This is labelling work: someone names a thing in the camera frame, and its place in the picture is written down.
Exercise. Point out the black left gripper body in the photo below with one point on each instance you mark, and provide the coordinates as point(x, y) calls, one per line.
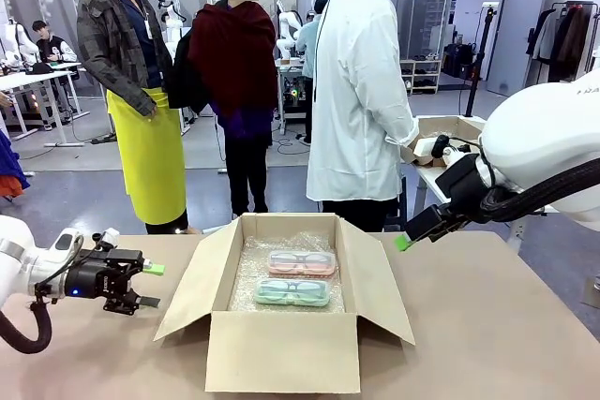
point(108, 278)

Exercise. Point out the blue and orange cloth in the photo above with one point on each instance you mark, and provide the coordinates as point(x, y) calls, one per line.
point(10, 170)

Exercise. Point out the mannequin with dark red shawl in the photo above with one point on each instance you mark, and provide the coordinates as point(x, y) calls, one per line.
point(234, 58)

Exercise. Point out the person's right forearm white sleeve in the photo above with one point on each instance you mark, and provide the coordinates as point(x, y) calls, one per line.
point(394, 130)

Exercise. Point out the clear bubble wrap sheet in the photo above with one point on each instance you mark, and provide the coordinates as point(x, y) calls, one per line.
point(244, 287)

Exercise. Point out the white background work table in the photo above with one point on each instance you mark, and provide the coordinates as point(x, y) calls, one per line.
point(42, 79)

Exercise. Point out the person in white coat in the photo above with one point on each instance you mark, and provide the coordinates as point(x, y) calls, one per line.
point(356, 91)

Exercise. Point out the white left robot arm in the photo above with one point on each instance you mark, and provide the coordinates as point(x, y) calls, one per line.
point(28, 259)

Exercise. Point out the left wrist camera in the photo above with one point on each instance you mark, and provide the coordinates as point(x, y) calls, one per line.
point(105, 237)

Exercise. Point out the black suitcases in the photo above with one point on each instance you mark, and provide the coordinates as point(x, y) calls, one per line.
point(459, 59)

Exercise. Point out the standing person in teal shirt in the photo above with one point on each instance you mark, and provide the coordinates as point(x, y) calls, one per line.
point(309, 44)

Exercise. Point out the person's right hand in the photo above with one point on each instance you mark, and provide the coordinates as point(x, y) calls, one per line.
point(415, 144)

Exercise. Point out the mannequin with yellow apron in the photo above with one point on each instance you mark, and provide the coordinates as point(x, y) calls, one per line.
point(145, 147)

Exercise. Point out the pink glasses case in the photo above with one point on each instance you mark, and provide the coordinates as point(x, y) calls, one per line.
point(302, 263)

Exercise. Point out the white side table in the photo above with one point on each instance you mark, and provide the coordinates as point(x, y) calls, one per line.
point(433, 177)

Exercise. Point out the seated person in varsity jacket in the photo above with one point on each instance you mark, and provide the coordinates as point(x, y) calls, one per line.
point(54, 44)

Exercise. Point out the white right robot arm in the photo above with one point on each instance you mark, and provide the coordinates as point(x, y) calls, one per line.
point(539, 128)

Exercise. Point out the small open cardboard box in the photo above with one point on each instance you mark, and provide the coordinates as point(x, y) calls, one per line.
point(454, 128)

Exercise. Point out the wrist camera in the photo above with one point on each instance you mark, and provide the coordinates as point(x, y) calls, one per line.
point(105, 237)
point(445, 149)

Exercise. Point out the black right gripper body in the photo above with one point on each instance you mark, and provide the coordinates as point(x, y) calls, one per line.
point(461, 189)

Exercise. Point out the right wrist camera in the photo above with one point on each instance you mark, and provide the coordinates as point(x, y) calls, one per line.
point(445, 149)

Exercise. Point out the black clothes rack with coats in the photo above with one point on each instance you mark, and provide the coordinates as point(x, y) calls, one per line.
point(567, 39)

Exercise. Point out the small white box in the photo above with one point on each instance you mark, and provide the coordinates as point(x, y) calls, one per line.
point(424, 148)

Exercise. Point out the black tripod stand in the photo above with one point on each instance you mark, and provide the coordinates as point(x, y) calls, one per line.
point(483, 53)

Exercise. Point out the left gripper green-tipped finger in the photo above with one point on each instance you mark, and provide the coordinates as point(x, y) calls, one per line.
point(147, 301)
point(154, 269)

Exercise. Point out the open brown cardboard box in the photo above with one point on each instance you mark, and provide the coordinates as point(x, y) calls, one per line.
point(281, 353)

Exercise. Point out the mint green glasses case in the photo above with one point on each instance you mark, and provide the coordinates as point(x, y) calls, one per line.
point(290, 292)

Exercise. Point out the wooden shoe rack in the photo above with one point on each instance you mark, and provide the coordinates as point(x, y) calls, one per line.
point(422, 77)

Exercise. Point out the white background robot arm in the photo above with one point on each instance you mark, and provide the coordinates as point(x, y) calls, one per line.
point(21, 41)
point(168, 11)
point(287, 34)

